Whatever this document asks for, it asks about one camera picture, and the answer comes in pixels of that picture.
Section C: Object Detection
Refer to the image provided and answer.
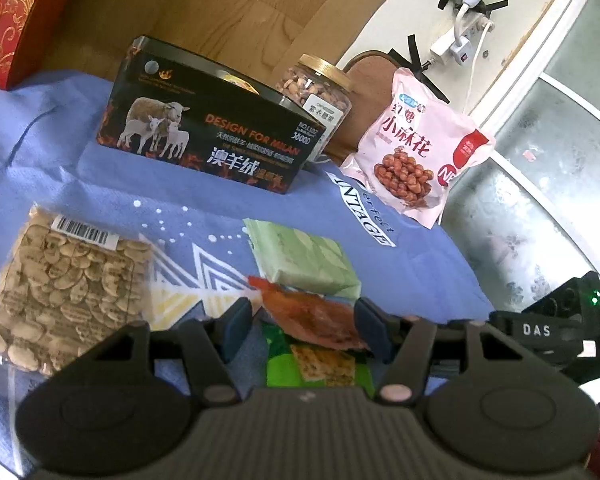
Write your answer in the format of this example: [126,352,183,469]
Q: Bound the orange red snack packet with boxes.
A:
[248,276,368,351]

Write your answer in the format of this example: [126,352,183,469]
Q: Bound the clear bag of peanuts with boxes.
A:
[0,206,152,376]

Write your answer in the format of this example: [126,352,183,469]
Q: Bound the green cracker packet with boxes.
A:
[262,323,375,396]

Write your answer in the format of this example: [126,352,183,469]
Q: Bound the light green snack packet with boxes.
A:
[244,219,362,301]

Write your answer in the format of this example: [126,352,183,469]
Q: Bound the pink fried dough snack bag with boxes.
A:
[340,68,495,229]

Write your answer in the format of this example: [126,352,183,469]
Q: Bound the blue patterned tablecloth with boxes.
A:
[0,72,492,323]

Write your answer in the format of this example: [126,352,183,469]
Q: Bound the black sheep wool box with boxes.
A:
[97,36,325,194]

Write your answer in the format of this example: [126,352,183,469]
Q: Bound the brown chair back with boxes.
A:
[325,50,400,164]

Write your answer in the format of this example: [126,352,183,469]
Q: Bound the nut jar with gold lid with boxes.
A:
[275,54,353,162]

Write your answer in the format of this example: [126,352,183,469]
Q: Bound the wooden cabinet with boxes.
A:
[40,0,422,91]

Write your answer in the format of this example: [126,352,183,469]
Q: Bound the white window frame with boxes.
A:
[442,0,600,311]

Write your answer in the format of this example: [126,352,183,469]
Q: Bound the white power adapter cable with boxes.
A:
[427,0,524,114]

